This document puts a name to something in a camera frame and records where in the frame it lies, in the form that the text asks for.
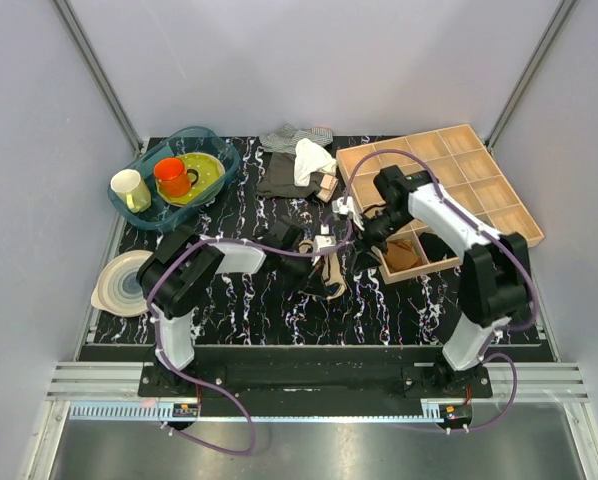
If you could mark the green dotted plate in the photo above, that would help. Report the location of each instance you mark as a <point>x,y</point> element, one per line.
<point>210,182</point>

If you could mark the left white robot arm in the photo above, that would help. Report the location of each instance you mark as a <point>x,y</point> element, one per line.
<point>175,277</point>

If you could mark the blue transparent plastic basin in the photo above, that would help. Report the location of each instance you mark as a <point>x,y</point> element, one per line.
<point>161,216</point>

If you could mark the wooden compartment tray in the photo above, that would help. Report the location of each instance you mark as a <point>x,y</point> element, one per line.
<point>458,159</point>

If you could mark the white cloth garment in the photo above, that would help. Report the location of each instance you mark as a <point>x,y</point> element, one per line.
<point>311,158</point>

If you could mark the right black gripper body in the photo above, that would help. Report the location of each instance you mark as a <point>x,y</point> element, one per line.
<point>376,230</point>

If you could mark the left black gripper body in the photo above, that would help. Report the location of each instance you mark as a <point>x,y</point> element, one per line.
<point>299,267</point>

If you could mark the checked grey garment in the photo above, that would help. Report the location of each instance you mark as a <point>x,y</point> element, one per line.
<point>321,136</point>

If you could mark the dark grey garment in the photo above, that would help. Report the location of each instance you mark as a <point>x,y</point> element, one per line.
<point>278,180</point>

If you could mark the black marble table mat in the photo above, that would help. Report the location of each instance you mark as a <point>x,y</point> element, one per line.
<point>264,310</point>

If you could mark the cream yellow mug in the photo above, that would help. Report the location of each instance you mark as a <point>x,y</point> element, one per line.
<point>129,186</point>

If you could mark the beige navy-trimmed underwear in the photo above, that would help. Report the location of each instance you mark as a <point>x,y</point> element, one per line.
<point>334,282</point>

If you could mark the rolled black underwear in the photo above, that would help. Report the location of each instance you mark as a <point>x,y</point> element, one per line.
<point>435,248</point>

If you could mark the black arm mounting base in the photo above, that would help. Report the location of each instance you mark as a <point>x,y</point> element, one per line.
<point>307,381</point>

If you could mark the rolled tan underwear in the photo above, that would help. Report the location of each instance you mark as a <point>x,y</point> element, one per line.
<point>401,255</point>

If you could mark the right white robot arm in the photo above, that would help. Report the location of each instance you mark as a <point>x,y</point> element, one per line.
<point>495,281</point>

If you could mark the orange mug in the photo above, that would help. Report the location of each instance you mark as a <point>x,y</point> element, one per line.
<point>173,177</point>

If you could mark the grey striped garment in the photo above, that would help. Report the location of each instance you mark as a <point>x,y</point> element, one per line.
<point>284,139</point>

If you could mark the beige round lid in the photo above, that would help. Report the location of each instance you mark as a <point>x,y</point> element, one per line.
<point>117,290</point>

